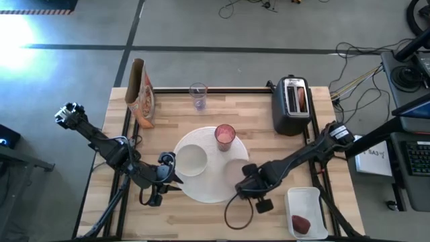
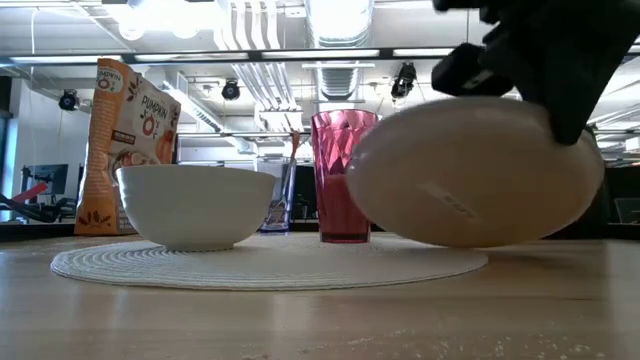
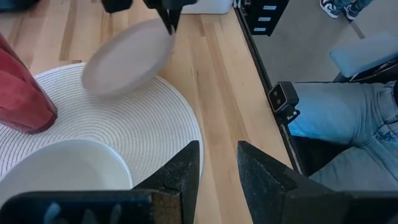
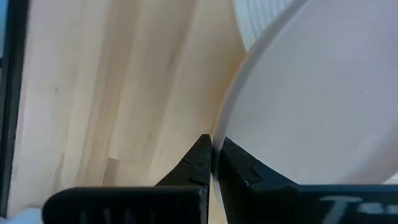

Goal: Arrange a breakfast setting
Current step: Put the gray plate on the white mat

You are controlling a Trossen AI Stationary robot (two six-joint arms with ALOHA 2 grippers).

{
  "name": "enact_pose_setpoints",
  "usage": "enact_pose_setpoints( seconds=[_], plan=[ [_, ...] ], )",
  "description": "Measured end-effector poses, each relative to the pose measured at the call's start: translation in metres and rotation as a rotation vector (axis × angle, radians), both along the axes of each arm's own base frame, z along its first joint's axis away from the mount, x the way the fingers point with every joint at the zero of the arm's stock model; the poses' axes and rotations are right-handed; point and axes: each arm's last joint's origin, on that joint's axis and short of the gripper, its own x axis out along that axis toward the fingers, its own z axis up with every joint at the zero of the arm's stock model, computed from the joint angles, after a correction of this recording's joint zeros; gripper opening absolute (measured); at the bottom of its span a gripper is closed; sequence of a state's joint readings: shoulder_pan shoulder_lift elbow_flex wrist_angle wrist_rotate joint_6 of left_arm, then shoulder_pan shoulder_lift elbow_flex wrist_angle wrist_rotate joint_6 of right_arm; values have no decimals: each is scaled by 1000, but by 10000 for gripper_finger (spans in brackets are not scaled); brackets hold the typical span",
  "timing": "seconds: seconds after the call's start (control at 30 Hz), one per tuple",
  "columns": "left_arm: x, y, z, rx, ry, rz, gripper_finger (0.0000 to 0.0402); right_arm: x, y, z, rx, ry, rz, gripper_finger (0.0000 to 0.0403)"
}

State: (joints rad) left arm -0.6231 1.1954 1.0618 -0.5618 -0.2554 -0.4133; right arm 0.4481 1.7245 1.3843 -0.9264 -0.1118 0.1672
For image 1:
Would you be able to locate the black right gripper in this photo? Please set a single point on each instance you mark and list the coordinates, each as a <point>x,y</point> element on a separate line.
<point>252,186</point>

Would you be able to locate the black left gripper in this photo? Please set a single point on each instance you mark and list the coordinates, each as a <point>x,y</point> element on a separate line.
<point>151,176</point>

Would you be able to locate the white ceramic bowl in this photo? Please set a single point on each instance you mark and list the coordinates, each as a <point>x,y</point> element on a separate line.
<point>191,160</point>

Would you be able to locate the beige round plate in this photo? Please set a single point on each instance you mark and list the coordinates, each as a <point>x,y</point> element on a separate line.
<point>233,169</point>

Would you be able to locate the white round woven placemat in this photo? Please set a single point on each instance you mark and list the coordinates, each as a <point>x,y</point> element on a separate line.
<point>208,188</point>

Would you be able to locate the dark red-brown food piece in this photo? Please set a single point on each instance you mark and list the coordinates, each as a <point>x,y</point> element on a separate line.
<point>300,224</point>

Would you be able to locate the pink faceted tumbler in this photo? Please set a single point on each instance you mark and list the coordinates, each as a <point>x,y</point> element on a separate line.
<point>225,138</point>

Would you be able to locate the orange pumpkin cereal box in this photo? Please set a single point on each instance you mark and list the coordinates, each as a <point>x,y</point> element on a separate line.
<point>144,101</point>

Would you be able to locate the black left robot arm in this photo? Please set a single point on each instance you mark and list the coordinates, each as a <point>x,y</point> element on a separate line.
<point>100,141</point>

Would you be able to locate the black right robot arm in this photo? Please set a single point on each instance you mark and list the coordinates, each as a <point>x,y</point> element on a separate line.
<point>302,153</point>

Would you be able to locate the white plastic container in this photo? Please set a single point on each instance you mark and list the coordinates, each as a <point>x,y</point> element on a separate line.
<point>304,201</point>

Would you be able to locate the black two-slot toaster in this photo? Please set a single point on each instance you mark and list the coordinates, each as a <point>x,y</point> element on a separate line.
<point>280,111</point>

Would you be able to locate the clear drinking glass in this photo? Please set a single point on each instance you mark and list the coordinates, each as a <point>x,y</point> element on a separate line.
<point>198,102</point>

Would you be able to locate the black diagonal pole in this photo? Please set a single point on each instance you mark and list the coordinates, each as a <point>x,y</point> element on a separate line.
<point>376,138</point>

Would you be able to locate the small black floor object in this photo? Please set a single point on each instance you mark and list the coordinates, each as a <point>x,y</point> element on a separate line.
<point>391,205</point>

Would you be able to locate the grey metal stand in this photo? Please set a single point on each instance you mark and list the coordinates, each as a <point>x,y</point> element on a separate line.
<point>20,161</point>

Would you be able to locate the grey desk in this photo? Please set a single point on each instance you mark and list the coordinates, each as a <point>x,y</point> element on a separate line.
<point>416,198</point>

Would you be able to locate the black keyboard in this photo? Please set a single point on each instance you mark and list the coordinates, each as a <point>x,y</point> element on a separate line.
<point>420,158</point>

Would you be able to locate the black device with blue light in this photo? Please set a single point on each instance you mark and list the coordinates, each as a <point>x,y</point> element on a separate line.
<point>10,134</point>

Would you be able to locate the blue-screen laptop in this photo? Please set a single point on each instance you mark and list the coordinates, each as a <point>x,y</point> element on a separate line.
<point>416,111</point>

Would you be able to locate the black round desk device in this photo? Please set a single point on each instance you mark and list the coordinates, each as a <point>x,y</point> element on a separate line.
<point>406,78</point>

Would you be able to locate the black hazard-striped floor mat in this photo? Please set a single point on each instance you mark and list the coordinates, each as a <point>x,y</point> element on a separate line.
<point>33,4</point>

